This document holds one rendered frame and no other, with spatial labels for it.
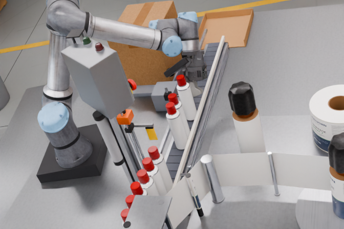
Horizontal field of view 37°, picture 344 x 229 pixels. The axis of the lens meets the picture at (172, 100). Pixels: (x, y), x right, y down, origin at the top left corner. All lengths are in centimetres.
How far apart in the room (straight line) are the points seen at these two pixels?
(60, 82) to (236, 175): 79
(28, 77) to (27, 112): 207
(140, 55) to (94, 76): 88
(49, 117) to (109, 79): 56
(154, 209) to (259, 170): 40
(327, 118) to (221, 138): 42
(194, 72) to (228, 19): 80
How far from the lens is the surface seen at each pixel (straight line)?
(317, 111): 176
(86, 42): 151
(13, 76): 477
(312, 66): 230
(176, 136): 189
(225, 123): 200
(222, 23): 273
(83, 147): 204
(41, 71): 466
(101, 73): 143
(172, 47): 185
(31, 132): 244
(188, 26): 200
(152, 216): 139
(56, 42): 196
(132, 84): 153
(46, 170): 211
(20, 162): 231
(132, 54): 230
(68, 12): 179
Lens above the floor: 217
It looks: 36 degrees down
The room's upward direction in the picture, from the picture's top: 18 degrees counter-clockwise
